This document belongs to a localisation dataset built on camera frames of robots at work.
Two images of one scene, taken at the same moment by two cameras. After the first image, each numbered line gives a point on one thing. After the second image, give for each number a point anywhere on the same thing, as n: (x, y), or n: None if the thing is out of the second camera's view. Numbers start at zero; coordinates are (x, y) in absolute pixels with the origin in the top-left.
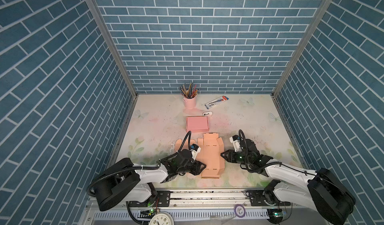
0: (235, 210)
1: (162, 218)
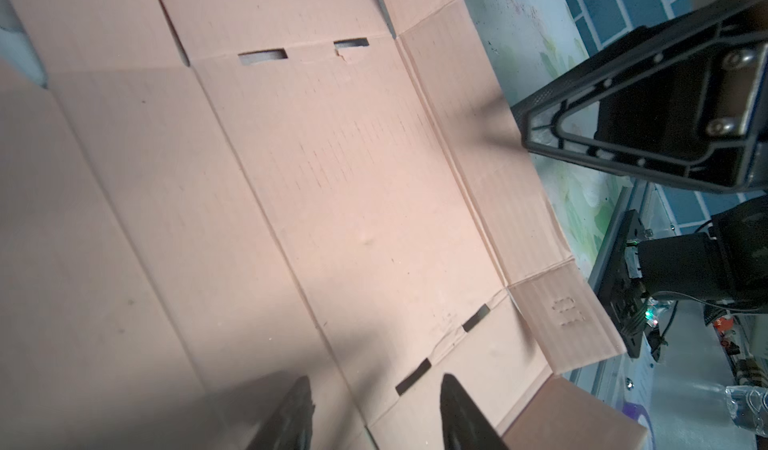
0: (634, 410)
1: None
